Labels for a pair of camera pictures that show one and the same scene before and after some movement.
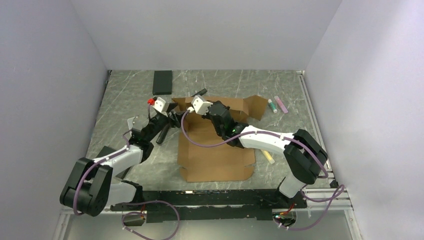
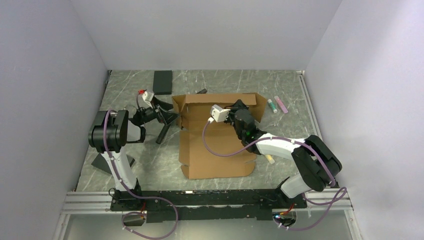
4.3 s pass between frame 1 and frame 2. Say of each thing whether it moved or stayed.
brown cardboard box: stayed
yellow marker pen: stayed
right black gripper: moved
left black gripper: moved
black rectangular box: stayed
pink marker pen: stayed
